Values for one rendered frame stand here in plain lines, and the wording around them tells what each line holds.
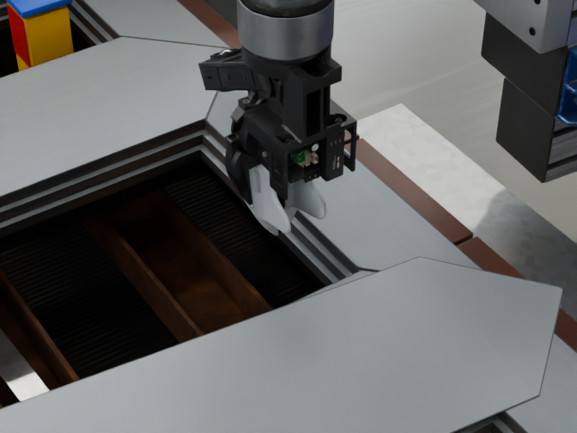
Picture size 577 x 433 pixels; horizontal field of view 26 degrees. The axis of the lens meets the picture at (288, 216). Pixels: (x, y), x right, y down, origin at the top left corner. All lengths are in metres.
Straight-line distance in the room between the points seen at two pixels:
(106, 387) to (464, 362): 0.29
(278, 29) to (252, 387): 0.28
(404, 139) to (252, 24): 0.60
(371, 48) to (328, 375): 1.97
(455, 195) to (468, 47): 1.52
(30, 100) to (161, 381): 0.41
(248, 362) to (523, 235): 0.48
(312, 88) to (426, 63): 1.93
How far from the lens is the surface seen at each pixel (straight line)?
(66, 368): 1.20
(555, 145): 1.38
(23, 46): 1.43
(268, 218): 1.09
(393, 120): 1.55
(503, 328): 1.05
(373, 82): 2.81
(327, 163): 1.02
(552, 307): 1.08
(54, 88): 1.32
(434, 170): 1.48
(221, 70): 1.06
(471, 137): 2.66
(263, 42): 0.95
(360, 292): 1.07
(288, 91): 0.98
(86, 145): 1.24
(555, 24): 1.27
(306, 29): 0.95
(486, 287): 1.09
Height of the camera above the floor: 1.60
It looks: 41 degrees down
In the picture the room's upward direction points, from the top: straight up
